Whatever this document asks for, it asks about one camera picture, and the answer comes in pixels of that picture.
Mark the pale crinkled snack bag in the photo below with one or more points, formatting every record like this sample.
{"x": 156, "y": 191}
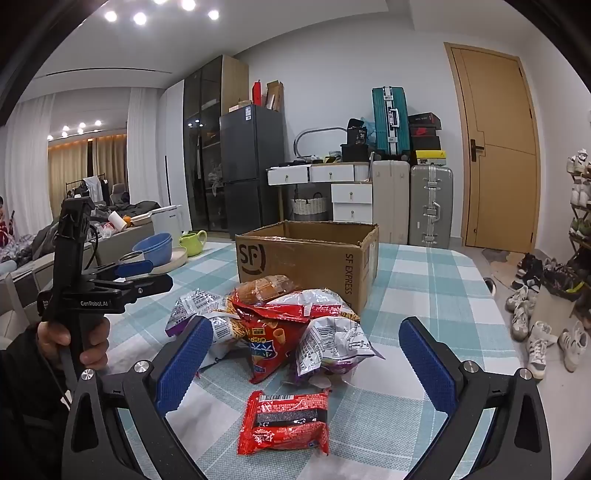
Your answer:
{"x": 309, "y": 300}

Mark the clothes rack with garments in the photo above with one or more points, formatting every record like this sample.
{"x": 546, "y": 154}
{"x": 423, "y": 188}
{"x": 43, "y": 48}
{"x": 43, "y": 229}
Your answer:
{"x": 87, "y": 187}

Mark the wooden shoe rack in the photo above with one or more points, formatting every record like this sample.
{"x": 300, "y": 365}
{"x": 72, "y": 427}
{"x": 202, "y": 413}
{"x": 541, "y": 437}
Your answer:
{"x": 582, "y": 230}

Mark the black paper bag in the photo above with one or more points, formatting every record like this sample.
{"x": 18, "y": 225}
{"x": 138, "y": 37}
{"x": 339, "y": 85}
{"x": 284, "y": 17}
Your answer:
{"x": 358, "y": 131}

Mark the silver suitcase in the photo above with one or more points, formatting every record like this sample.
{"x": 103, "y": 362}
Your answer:
{"x": 429, "y": 207}

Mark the tall red box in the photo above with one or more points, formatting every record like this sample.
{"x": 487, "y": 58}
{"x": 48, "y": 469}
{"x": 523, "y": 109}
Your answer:
{"x": 257, "y": 94}

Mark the wooden door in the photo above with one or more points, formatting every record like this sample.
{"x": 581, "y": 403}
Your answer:
{"x": 498, "y": 161}

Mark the red black shoe box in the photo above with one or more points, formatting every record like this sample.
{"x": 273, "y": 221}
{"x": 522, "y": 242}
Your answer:
{"x": 425, "y": 131}

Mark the cluster of ceiling spotlights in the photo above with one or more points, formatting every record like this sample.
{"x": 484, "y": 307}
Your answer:
{"x": 140, "y": 18}

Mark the small labelled carton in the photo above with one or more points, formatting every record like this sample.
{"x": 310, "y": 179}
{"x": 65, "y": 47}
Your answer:
{"x": 240, "y": 107}

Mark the beige round doormat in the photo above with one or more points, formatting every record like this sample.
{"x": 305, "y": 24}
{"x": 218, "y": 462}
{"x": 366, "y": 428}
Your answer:
{"x": 503, "y": 277}

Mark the chrome arched tube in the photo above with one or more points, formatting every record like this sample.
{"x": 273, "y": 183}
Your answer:
{"x": 323, "y": 130}

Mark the dark grey refrigerator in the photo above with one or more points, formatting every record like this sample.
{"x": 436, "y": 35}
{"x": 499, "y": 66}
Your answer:
{"x": 251, "y": 161}

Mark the beige bowl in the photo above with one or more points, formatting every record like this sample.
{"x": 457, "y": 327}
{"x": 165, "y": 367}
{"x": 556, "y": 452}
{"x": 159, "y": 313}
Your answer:
{"x": 178, "y": 258}

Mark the plain black box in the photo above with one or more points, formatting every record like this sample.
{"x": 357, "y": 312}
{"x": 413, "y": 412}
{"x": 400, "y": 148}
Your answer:
{"x": 427, "y": 143}

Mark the beige curtain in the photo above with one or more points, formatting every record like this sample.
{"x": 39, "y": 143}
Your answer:
{"x": 69, "y": 166}

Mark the blue plastic bag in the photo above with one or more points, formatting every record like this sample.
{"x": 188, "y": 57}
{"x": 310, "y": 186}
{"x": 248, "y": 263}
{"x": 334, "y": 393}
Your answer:
{"x": 371, "y": 134}

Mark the teal suitcase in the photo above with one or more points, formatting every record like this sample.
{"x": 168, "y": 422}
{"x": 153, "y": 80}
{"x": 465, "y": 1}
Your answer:
{"x": 385, "y": 120}

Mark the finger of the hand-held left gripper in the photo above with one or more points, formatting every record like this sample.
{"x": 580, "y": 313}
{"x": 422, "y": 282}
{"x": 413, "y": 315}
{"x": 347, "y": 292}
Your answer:
{"x": 136, "y": 267}
{"x": 152, "y": 284}

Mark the blue plastic basin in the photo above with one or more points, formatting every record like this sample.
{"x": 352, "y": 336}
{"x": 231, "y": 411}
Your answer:
{"x": 169, "y": 244}
{"x": 152, "y": 247}

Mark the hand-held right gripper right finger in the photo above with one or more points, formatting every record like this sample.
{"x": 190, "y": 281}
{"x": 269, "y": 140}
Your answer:
{"x": 427, "y": 369}

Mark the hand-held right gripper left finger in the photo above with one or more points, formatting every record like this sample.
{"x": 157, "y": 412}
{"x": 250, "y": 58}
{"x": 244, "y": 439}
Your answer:
{"x": 184, "y": 364}

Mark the green watering pot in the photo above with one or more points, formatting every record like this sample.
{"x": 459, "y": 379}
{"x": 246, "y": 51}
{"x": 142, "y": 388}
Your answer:
{"x": 191, "y": 244}

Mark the glass door cabinet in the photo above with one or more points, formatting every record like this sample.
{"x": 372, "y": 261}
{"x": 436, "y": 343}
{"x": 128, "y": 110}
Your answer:
{"x": 203, "y": 138}

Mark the silver purple snack packet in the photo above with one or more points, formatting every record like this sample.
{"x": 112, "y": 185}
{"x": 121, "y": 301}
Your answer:
{"x": 194, "y": 307}
{"x": 332, "y": 346}
{"x": 221, "y": 330}

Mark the white tall cabinet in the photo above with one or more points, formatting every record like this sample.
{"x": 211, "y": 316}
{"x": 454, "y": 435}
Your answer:
{"x": 173, "y": 138}

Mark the person's left hand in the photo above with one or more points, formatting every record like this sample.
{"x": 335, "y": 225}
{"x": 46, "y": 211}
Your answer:
{"x": 94, "y": 341}

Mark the white curtain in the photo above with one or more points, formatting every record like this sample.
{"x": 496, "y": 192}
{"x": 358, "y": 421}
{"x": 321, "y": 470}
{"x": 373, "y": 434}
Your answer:
{"x": 145, "y": 147}

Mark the open cardboard carton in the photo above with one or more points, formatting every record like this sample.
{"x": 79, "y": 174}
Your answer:
{"x": 274, "y": 97}

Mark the woven basket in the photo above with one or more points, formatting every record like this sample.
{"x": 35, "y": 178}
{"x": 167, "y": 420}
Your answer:
{"x": 310, "y": 207}

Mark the beige suitcase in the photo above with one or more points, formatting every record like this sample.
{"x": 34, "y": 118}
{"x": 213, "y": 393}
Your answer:
{"x": 390, "y": 203}

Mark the grey metal bowl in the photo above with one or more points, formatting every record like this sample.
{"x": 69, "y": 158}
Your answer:
{"x": 131, "y": 255}

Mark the red cone snack bag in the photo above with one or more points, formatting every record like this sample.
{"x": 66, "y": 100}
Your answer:
{"x": 272, "y": 346}

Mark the brown cardboard box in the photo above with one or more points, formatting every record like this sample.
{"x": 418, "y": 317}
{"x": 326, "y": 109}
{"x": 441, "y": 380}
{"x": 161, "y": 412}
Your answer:
{"x": 295, "y": 263}

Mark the white drawer desk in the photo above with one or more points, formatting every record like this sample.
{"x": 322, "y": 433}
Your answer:
{"x": 346, "y": 194}

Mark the red noodle packet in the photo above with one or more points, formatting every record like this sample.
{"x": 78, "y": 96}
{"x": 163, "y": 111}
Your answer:
{"x": 284, "y": 434}

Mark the black basket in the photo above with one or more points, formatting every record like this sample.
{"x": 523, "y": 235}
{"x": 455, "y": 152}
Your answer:
{"x": 561, "y": 277}

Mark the black storage box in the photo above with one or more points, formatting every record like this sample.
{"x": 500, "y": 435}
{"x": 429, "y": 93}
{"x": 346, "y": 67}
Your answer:
{"x": 355, "y": 152}

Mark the pile of shoes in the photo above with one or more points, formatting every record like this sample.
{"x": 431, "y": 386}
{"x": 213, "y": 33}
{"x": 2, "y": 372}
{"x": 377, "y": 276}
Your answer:
{"x": 540, "y": 341}

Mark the clear bread packet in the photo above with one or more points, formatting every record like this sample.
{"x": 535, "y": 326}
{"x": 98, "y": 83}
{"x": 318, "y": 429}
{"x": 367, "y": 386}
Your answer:
{"x": 270, "y": 287}

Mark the white appliance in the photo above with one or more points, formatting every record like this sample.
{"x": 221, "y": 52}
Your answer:
{"x": 166, "y": 221}

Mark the grey floor mat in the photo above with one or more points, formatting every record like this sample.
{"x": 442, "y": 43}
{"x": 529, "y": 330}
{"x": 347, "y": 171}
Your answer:
{"x": 496, "y": 254}

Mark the black jacket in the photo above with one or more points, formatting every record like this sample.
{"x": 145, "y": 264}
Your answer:
{"x": 143, "y": 210}

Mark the person's left forearm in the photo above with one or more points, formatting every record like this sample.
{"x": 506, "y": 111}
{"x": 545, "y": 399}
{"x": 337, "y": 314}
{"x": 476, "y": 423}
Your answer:
{"x": 27, "y": 406}

